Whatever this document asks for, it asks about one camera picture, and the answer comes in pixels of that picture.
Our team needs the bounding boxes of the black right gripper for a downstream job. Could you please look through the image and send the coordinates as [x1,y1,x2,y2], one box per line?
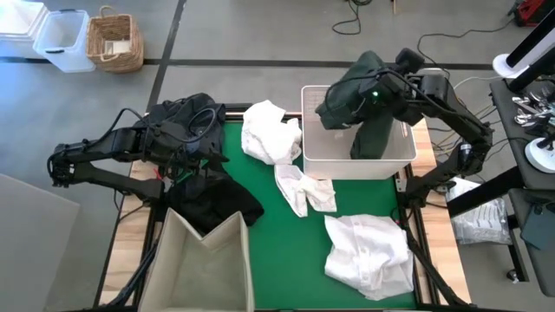
[358,47,426,127]

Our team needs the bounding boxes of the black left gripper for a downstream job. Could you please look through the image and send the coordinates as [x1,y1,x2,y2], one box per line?
[145,119,230,174]

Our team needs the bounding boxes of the dark green garment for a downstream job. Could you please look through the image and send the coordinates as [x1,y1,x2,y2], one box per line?
[315,50,396,160]

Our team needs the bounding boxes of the small black garment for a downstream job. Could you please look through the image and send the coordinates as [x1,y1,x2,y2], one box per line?
[164,171,265,237]

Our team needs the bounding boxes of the plain white garment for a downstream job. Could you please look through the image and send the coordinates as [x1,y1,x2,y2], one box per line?
[240,99,304,166]

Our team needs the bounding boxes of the large black jacket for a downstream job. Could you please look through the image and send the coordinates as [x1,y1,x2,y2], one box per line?
[133,92,229,183]

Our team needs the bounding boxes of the white garment with print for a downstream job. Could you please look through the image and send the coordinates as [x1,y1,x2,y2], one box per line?
[274,163,338,218]

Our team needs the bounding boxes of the white perforated plastic basket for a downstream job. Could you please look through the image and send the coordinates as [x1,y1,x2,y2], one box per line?
[300,84,418,181]

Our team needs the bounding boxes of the beige fabric storage bin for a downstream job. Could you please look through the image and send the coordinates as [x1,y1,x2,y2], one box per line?
[137,207,256,312]

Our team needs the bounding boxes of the black side table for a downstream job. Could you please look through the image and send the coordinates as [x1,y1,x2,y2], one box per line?
[446,77,555,298]

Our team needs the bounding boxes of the white round-base stand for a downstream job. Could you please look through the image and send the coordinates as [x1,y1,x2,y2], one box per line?
[524,133,555,174]
[492,8,555,80]

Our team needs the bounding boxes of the green table mat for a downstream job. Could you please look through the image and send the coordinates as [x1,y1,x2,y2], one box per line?
[173,120,418,309]

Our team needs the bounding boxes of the wicker basket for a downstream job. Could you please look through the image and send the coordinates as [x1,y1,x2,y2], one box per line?
[85,4,145,74]

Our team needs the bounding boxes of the pile of metal parts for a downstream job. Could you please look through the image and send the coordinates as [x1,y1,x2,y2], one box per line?
[511,93,555,131]

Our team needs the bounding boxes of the clear plastic bag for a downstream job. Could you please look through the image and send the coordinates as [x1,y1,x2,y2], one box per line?
[445,176,513,246]

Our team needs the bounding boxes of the white button shirt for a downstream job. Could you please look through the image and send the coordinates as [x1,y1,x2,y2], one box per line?
[323,213,415,302]

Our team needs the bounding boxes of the red toolbox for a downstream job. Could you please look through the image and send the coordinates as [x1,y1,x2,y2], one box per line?
[509,0,555,28]

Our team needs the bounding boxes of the clear plastic storage bin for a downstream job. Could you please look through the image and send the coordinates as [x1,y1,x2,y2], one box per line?
[32,9,97,74]

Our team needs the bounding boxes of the grey board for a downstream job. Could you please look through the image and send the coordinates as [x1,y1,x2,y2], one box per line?
[0,172,82,312]

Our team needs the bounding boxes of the dark teal flat case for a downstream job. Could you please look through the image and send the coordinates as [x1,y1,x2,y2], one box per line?
[519,202,555,251]

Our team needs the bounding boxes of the white storage box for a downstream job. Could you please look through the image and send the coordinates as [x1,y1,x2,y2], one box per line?
[0,0,49,61]

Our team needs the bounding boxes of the black floor cable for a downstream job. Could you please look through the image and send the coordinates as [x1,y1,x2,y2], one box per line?
[415,16,517,105]
[331,0,375,36]

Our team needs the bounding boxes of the black aluminium rig frame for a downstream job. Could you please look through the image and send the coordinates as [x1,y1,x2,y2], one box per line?
[93,102,472,312]

